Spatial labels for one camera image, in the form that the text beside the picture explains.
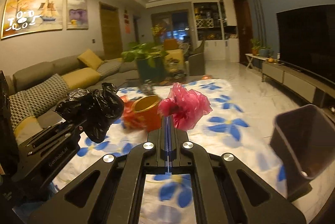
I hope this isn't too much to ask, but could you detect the black plastic bag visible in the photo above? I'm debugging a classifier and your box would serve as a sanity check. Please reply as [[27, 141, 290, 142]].
[[55, 82, 124, 143]]

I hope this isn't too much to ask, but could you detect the red gold paper cup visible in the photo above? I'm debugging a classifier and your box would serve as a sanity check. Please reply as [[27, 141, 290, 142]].
[[121, 95, 162, 133]]

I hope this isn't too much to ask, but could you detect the pink plastic bag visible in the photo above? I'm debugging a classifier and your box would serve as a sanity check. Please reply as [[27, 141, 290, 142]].
[[158, 83, 212, 131]]

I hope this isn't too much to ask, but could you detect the grey trash bin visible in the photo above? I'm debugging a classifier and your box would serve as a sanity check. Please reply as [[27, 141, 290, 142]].
[[270, 104, 334, 202]]

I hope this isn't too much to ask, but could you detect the houndstooth patterned cushion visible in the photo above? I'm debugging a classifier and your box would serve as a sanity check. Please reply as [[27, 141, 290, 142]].
[[10, 74, 69, 131]]

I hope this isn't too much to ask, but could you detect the floral blue white tablecloth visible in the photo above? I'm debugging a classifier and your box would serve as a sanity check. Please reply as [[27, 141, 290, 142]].
[[53, 80, 287, 223]]

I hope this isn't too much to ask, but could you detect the grey sectional sofa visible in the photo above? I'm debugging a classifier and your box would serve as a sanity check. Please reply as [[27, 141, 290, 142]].
[[6, 52, 139, 143]]

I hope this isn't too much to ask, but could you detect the yellow seat cushion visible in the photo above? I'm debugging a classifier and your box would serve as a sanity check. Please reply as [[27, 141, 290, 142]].
[[62, 67, 100, 90]]

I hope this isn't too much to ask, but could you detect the yellow back pillow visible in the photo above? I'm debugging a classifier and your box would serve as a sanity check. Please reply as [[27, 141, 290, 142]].
[[77, 49, 103, 70]]

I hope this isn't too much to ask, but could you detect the green potted plant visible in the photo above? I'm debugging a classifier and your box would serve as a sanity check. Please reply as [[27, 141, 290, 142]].
[[121, 42, 168, 83]]

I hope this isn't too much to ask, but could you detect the tv cabinet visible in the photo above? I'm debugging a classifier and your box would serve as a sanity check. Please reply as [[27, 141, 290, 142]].
[[262, 62, 334, 110]]

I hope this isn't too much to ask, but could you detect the small white side table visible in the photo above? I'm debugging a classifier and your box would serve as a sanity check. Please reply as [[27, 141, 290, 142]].
[[245, 53, 269, 70]]

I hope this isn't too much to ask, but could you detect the small potted plant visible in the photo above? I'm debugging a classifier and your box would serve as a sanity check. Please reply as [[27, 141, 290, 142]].
[[250, 38, 261, 56]]

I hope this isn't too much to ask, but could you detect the purple abstract painting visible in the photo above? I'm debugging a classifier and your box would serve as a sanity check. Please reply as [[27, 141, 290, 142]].
[[66, 0, 89, 30]]

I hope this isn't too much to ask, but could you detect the wooden door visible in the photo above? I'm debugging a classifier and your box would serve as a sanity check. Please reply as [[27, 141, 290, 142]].
[[99, 2, 123, 60]]

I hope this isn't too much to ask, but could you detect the sailboat painting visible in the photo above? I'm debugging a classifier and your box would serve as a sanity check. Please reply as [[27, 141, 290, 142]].
[[1, 0, 63, 39]]

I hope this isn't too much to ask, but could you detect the display shelf cabinet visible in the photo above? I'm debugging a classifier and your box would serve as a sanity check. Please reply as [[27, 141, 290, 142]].
[[193, 0, 237, 41]]

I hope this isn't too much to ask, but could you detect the black television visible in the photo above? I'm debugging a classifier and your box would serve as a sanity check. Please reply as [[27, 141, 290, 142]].
[[277, 4, 334, 83]]

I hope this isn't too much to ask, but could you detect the dark brown door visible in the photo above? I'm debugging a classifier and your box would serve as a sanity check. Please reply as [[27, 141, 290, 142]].
[[233, 0, 253, 65]]

